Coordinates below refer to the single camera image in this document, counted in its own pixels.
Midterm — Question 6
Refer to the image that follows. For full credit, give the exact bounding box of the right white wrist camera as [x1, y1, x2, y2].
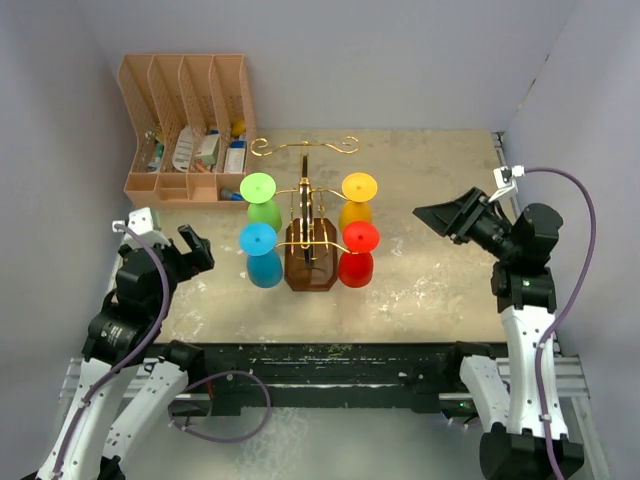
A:
[489, 165, 525, 203]

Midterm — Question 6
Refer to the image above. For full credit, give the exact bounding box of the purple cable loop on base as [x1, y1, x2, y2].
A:
[167, 369, 273, 444]

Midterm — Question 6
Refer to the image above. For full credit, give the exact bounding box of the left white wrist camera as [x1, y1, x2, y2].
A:
[111, 207, 168, 249]

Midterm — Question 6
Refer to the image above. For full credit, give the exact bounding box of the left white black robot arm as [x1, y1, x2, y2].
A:
[31, 220, 215, 479]

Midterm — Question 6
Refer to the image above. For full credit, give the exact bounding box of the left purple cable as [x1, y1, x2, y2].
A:
[47, 223, 174, 476]

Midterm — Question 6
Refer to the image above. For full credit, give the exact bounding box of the blue plastic wine glass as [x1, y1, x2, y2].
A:
[238, 222, 283, 288]

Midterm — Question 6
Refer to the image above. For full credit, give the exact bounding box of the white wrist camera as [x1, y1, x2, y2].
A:
[489, 165, 525, 203]
[111, 207, 168, 249]

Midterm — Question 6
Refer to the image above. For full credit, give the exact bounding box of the green plastic wine glass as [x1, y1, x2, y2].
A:
[240, 172, 282, 233]

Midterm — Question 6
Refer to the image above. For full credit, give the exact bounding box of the red plastic wine glass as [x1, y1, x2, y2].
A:
[338, 221, 380, 288]

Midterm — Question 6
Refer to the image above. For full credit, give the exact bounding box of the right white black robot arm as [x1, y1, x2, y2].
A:
[413, 188, 585, 479]

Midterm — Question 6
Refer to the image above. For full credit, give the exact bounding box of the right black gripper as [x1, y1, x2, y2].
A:
[414, 186, 520, 261]

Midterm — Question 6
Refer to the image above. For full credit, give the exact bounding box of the pink plastic desk organizer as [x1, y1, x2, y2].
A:
[117, 53, 257, 210]

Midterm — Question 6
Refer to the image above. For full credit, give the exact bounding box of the black metal base frame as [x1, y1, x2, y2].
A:
[59, 340, 586, 416]

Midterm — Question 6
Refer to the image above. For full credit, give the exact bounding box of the gold wire wine glass rack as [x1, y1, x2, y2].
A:
[250, 136, 359, 292]

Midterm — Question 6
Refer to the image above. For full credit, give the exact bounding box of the yellow plastic wine glass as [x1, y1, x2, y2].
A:
[339, 172, 378, 232]

